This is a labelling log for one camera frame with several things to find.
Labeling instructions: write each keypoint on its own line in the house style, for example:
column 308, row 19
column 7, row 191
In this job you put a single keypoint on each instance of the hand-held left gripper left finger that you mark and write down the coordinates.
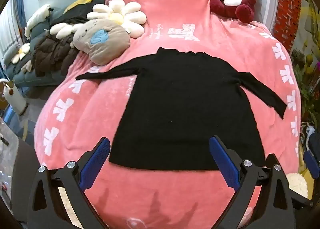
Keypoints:
column 96, row 159

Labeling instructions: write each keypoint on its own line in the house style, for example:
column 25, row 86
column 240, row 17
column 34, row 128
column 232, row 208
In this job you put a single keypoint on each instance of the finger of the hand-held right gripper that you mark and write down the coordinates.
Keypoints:
column 311, row 162

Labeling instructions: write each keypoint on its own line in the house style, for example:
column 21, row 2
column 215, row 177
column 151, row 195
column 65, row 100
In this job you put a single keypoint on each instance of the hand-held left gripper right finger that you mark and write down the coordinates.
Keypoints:
column 223, row 160

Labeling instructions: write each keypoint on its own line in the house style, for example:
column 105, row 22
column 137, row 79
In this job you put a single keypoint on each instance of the black long-sleeved sweater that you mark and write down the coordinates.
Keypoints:
column 187, row 109

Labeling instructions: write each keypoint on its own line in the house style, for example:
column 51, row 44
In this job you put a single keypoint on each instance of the white fluffy cushion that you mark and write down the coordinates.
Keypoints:
column 297, row 181

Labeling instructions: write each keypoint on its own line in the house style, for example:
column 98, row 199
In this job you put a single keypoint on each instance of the pink blanket with white bows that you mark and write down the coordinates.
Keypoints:
column 155, row 194

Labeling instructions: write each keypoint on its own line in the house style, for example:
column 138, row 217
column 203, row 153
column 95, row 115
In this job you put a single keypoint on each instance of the green potted plant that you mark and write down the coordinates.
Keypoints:
column 308, row 79

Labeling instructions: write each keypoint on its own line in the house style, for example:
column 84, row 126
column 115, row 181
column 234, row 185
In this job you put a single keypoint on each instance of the blue-grey sofa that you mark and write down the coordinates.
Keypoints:
column 27, row 71

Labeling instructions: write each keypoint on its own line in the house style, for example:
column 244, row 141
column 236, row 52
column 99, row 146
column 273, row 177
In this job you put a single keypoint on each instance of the brown puffer jacket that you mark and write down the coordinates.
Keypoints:
column 53, row 53

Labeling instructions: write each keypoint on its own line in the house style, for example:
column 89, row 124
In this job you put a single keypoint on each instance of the beige cartoon face pillow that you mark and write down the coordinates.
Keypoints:
column 105, row 41

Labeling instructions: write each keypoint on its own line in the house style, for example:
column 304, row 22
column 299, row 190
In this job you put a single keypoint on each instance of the small white flower pillow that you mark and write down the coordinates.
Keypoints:
column 21, row 53

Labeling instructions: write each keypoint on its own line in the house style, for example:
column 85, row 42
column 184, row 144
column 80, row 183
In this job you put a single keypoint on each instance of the cream flower-shaped pillow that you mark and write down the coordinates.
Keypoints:
column 125, row 16
column 62, row 30

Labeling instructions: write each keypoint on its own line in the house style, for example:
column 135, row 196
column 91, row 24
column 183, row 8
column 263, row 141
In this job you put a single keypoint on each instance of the yellow and black cushion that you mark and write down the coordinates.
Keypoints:
column 77, row 9

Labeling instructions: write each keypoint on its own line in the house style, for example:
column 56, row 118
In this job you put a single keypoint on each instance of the white goose plush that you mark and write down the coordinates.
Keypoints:
column 36, row 18

